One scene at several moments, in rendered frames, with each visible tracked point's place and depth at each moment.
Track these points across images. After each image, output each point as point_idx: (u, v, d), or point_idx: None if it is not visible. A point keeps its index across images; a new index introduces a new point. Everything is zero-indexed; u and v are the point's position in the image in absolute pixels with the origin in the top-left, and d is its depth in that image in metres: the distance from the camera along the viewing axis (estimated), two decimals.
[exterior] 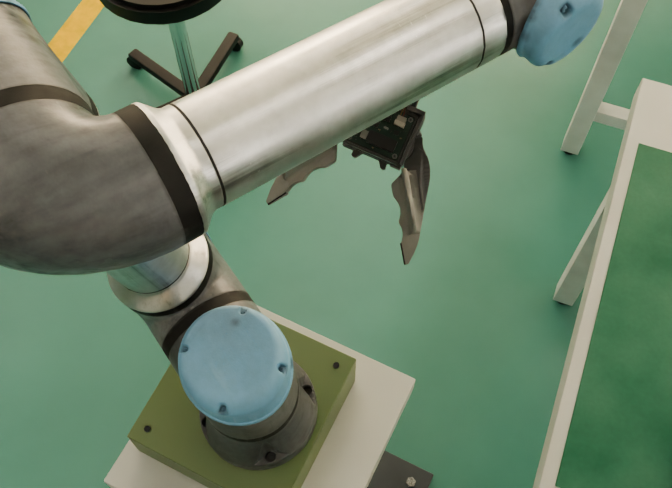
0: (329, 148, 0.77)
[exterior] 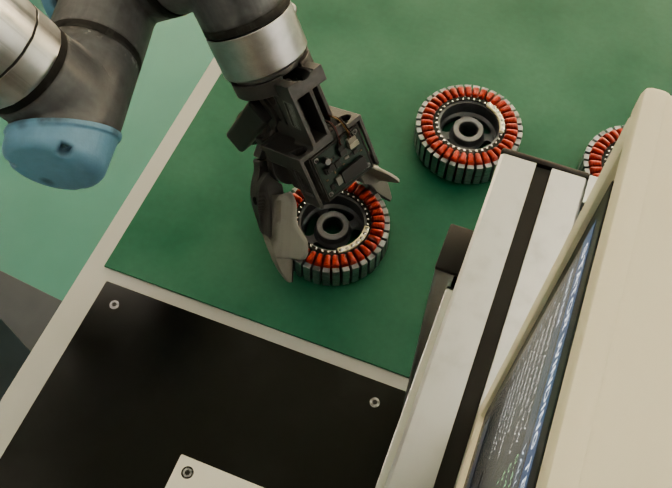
0: (287, 203, 0.72)
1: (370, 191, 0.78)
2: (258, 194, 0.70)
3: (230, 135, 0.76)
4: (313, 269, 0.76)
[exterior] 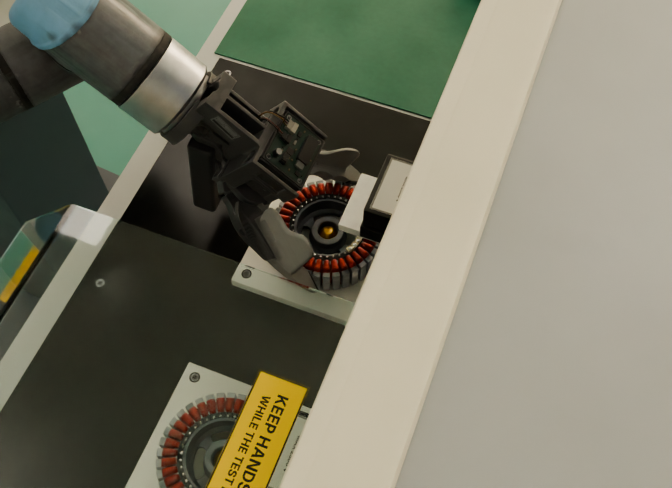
0: (272, 219, 0.73)
1: (347, 186, 0.79)
2: (241, 223, 0.71)
3: (196, 201, 0.78)
4: (330, 277, 0.76)
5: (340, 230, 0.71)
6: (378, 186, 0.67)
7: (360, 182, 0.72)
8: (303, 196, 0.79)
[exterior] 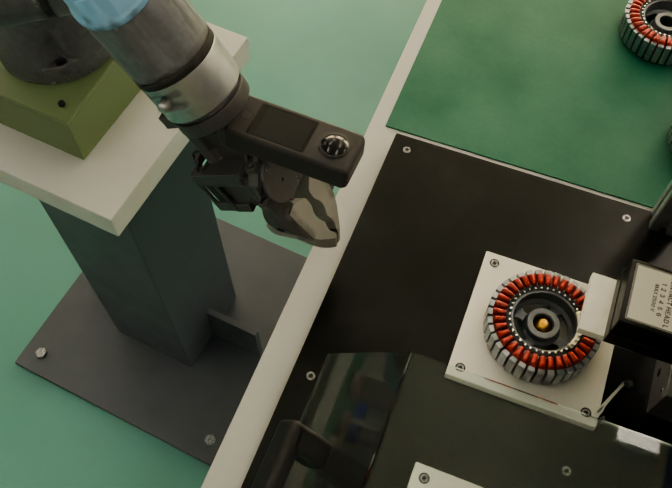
0: None
1: (559, 277, 0.79)
2: None
3: (349, 132, 0.67)
4: (551, 372, 0.76)
5: (578, 332, 0.70)
6: (629, 294, 0.67)
7: (593, 282, 0.72)
8: (516, 288, 0.78)
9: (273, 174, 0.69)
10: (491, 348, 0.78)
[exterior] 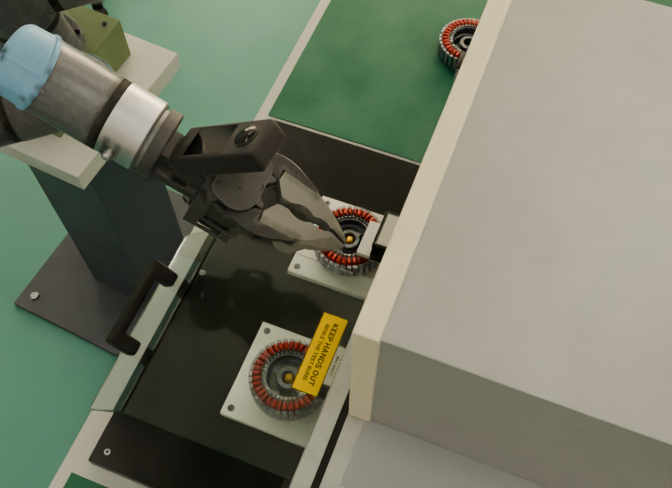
0: (279, 193, 0.79)
1: (361, 210, 1.23)
2: (284, 165, 0.80)
3: (265, 122, 0.71)
4: (351, 268, 1.20)
5: (357, 255, 1.19)
6: (380, 230, 1.15)
7: (369, 226, 1.20)
8: (333, 216, 1.22)
9: (226, 186, 0.74)
10: (316, 254, 1.22)
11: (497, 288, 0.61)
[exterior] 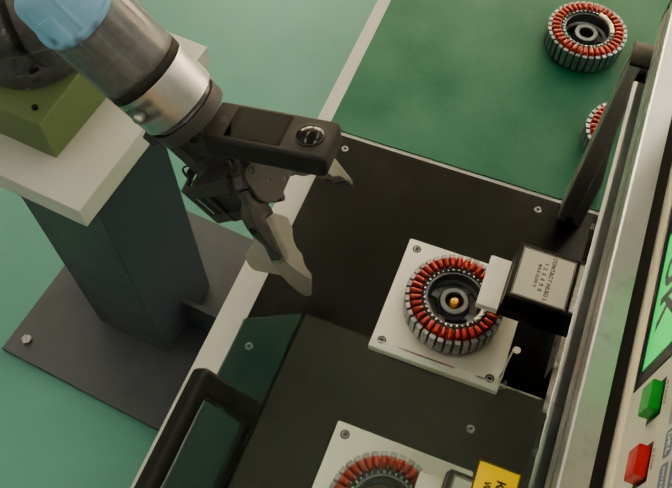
0: None
1: (469, 260, 0.90)
2: None
3: (325, 122, 0.68)
4: (459, 343, 0.86)
5: (476, 307, 0.81)
6: (515, 272, 0.77)
7: (491, 263, 0.82)
8: (431, 270, 0.89)
9: (258, 175, 0.70)
10: (408, 322, 0.88)
11: None
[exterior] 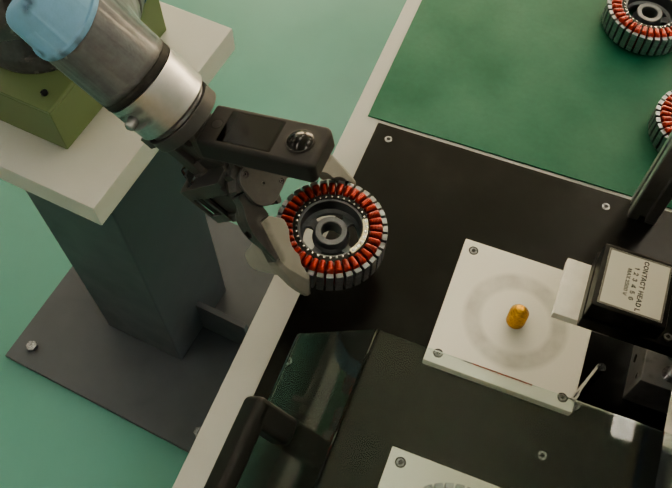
0: None
1: (350, 186, 0.79)
2: None
3: (317, 127, 0.68)
4: (333, 278, 0.76)
5: (552, 317, 0.71)
6: (602, 278, 0.67)
7: (568, 267, 0.72)
8: (306, 196, 0.78)
9: (252, 179, 0.71)
10: None
11: None
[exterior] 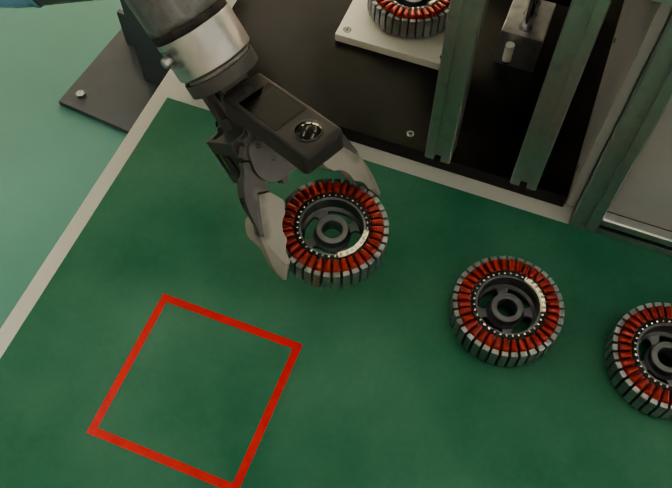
0: None
1: (368, 195, 0.79)
2: None
3: (332, 124, 0.68)
4: (314, 273, 0.77)
5: None
6: None
7: None
8: (323, 189, 0.79)
9: (263, 151, 0.72)
10: None
11: None
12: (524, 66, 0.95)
